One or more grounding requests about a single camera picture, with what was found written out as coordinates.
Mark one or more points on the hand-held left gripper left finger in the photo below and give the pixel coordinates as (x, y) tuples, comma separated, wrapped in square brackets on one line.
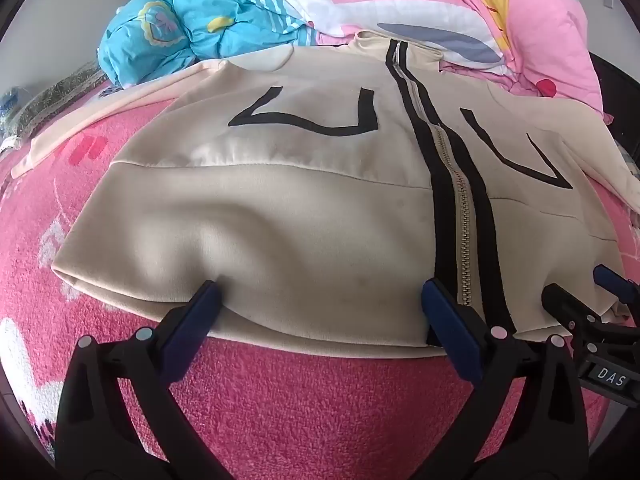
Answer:
[(192, 320)]

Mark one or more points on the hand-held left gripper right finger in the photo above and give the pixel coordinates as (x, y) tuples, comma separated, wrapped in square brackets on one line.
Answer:
[(450, 330)]

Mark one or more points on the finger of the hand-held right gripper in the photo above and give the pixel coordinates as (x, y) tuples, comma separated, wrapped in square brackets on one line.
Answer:
[(612, 281), (565, 305)]

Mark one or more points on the beige zip jacket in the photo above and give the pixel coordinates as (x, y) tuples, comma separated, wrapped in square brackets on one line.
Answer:
[(300, 210)]

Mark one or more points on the pink fleece blanket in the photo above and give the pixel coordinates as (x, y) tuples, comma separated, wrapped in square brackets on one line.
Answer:
[(300, 410)]

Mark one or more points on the grey green bundle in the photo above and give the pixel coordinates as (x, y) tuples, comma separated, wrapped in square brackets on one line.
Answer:
[(55, 95)]

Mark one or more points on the clear plastic bag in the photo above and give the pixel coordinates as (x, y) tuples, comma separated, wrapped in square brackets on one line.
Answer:
[(11, 100)]

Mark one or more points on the pink printed quilt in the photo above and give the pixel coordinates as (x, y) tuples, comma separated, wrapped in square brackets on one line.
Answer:
[(400, 0)]

